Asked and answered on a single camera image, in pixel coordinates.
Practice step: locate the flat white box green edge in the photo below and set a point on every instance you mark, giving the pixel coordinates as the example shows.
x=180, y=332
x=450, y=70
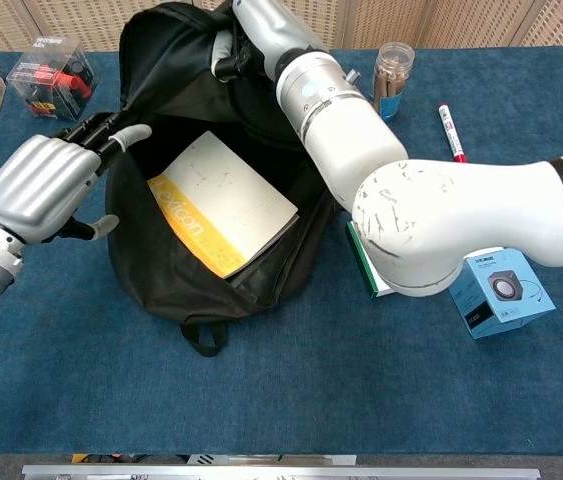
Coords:
x=368, y=265

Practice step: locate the black fabric backpack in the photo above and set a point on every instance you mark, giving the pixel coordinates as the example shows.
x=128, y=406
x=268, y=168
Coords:
x=171, y=65

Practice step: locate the clear box with red toy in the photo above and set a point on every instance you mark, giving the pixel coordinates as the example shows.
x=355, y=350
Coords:
x=51, y=80

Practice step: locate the grey metal plate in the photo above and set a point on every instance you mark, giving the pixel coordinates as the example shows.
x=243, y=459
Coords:
x=241, y=459

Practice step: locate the light blue speaker box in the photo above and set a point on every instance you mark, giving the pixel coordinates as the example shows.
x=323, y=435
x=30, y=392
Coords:
x=491, y=315

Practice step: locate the aluminium profile rail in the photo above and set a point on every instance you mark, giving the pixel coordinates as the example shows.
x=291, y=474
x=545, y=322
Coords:
x=281, y=472

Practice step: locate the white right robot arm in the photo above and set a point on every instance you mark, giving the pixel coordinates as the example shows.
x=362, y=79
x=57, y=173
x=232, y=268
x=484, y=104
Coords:
x=411, y=210

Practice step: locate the clear jar with wooden sticks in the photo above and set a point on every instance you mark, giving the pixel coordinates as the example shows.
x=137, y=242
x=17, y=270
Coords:
x=393, y=75

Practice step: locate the blue felt table cloth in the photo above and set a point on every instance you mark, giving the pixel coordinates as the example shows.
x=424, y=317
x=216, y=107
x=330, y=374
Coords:
x=111, y=390

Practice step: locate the white and yellow book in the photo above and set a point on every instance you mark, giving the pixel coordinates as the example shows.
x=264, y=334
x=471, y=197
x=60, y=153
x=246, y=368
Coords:
x=231, y=200

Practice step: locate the red and white marker pen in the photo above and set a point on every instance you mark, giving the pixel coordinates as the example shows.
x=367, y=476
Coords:
x=450, y=130

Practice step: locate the woven folding screen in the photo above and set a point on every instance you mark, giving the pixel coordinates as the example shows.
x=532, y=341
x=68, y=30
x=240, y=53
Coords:
x=61, y=20

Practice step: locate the silver and black right robot hand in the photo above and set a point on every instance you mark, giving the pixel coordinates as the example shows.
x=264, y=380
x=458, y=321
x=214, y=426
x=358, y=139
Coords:
x=271, y=25

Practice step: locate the silver and black left robot hand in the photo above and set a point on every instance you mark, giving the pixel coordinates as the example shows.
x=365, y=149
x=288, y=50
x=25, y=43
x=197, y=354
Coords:
x=36, y=190

